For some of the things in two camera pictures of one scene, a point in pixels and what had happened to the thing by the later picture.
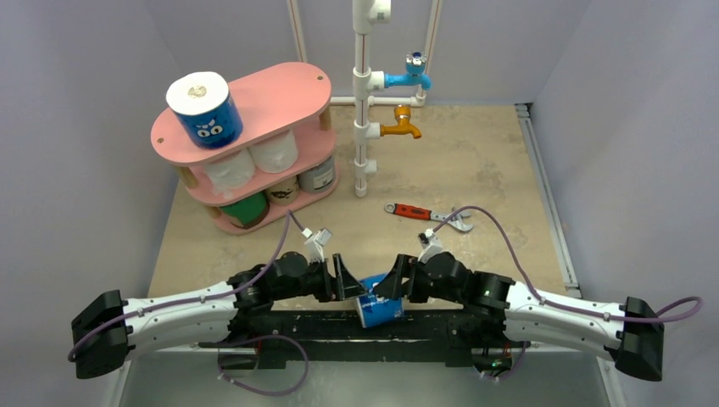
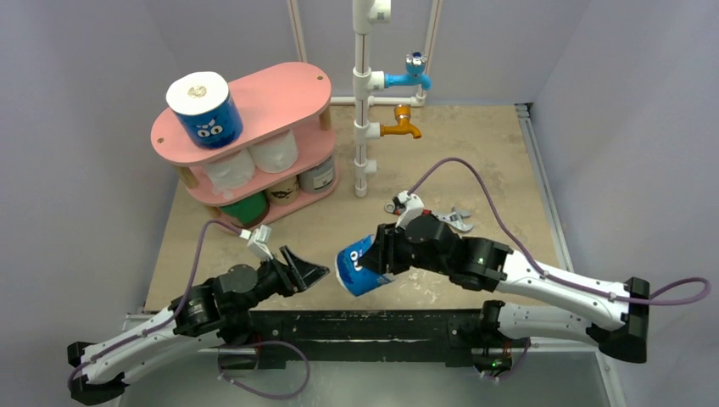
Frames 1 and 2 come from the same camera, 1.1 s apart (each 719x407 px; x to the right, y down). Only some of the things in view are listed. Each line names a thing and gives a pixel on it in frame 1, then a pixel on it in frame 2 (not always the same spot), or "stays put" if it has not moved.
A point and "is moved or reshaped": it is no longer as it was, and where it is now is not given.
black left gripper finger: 345,283 -> 301,274
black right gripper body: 408,277 -> 383,249
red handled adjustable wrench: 422,213 stays put
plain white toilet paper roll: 228,173 stays put
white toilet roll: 277,154 stays put
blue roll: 378,310 is moved or reshaped
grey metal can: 319,179 stays put
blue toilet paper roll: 203,103 stays put
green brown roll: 248,214 stays put
